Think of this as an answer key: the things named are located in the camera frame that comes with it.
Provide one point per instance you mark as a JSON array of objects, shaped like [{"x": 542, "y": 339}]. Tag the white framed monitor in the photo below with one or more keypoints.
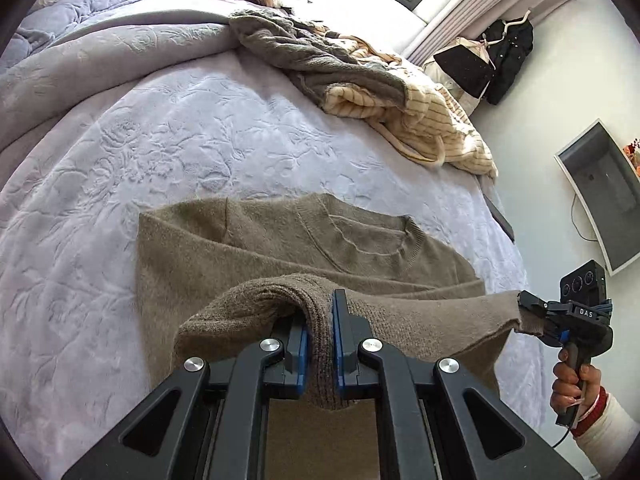
[{"x": 600, "y": 185}]

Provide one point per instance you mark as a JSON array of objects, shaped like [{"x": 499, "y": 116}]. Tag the dried flower decoration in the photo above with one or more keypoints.
[{"x": 632, "y": 152}]

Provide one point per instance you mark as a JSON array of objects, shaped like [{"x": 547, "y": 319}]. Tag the person's right forearm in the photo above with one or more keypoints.
[{"x": 612, "y": 435}]

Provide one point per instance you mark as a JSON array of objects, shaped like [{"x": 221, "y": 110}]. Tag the person's right hand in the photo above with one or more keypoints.
[{"x": 565, "y": 387}]

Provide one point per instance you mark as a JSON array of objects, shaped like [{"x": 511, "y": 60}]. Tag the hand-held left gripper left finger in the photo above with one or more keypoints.
[{"x": 301, "y": 360}]

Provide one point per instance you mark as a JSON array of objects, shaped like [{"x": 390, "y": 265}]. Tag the brown knit sweater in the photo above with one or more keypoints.
[{"x": 250, "y": 260}]

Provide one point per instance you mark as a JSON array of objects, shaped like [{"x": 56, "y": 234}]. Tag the black hanging jacket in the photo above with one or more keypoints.
[{"x": 510, "y": 57}]

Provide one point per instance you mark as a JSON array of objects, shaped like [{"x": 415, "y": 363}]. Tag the lavender embossed blanket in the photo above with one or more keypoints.
[{"x": 150, "y": 160}]

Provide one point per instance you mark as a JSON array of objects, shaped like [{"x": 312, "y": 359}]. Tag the cream striped garment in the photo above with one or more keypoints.
[{"x": 430, "y": 130}]

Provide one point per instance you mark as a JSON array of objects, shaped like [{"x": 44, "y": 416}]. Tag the grey knit garment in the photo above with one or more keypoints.
[{"x": 300, "y": 55}]

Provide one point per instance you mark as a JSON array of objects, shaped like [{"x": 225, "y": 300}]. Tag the white pleated curtain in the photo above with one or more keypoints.
[{"x": 475, "y": 10}]

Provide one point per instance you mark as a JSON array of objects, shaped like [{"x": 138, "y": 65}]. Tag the white clothes hanger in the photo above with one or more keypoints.
[{"x": 517, "y": 19}]

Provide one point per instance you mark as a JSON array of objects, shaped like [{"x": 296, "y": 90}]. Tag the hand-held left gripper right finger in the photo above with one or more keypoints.
[{"x": 340, "y": 355}]

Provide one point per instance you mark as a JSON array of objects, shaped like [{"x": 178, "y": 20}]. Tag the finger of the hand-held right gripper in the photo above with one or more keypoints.
[
  {"x": 531, "y": 303},
  {"x": 551, "y": 332}
]

